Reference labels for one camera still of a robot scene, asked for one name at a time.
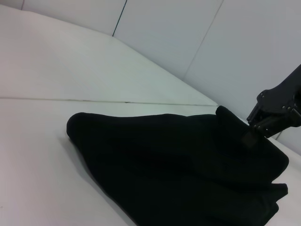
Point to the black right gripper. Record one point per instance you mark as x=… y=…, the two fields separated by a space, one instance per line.
x=282 y=96

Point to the black t-shirt with FREE print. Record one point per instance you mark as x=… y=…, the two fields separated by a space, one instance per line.
x=176 y=169

